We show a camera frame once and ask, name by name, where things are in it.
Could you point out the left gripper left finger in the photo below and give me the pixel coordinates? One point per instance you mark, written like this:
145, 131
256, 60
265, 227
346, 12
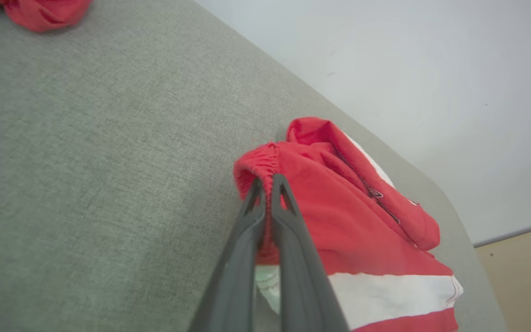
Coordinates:
235, 286

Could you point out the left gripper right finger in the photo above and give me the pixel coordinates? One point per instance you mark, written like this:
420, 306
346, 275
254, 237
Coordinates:
302, 286

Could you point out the red shorts with white stripe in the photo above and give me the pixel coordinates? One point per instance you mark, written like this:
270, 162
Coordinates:
339, 221

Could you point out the red and white shirt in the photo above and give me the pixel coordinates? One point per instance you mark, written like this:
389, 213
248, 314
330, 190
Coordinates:
49, 11

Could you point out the wall baseboard strip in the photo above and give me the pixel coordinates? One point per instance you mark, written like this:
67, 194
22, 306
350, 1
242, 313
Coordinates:
523, 233

